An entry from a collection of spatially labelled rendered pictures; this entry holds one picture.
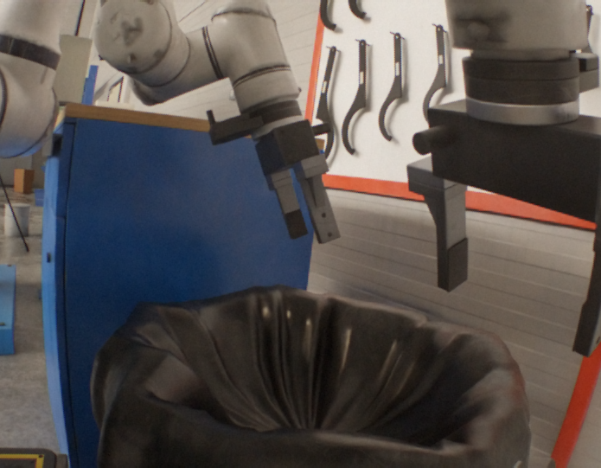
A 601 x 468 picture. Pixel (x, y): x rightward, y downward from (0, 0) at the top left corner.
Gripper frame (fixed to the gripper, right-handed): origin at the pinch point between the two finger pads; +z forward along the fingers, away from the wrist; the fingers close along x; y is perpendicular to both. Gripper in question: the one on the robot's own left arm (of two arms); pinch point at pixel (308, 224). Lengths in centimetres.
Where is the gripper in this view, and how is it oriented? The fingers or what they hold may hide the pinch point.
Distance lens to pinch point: 61.9
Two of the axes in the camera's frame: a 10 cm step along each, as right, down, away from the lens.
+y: 9.0, -3.3, 2.8
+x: -3.0, -0.2, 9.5
